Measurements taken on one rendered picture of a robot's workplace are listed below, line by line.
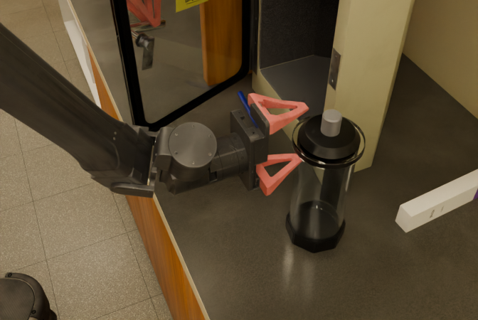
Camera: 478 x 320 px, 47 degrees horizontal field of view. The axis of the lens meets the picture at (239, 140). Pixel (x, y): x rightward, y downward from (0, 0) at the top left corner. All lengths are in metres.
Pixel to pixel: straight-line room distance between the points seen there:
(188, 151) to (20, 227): 1.73
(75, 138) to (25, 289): 1.28
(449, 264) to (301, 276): 0.25
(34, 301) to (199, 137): 1.25
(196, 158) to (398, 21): 0.42
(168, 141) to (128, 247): 1.53
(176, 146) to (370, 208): 0.50
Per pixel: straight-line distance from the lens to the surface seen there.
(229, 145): 0.72
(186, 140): 0.64
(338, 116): 0.80
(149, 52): 0.96
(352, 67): 0.90
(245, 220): 1.00
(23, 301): 1.83
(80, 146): 0.62
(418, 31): 1.42
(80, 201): 2.34
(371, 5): 0.85
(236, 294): 0.92
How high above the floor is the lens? 1.73
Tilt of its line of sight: 44 degrees down
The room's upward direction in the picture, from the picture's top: straight up
